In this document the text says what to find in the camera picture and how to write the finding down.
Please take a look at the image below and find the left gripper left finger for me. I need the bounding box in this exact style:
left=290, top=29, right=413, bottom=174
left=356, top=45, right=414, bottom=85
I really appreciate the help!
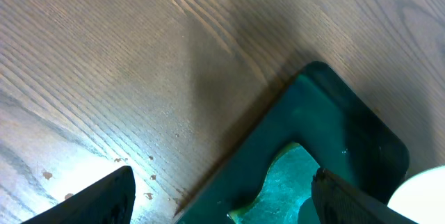
left=23, top=166, right=136, bottom=224

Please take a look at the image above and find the light green plate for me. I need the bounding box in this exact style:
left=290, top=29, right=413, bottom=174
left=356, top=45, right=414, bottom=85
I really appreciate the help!
left=387, top=166, right=445, bottom=224

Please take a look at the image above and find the black rectangular tray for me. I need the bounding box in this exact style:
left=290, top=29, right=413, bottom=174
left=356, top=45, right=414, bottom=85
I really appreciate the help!
left=175, top=61, right=410, bottom=223

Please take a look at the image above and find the green sponge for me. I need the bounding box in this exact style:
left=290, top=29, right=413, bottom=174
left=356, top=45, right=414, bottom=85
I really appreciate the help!
left=227, top=143, right=320, bottom=224

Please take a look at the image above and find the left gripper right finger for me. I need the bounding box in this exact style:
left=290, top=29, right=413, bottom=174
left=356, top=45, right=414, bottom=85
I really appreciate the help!
left=311, top=168, right=415, bottom=224

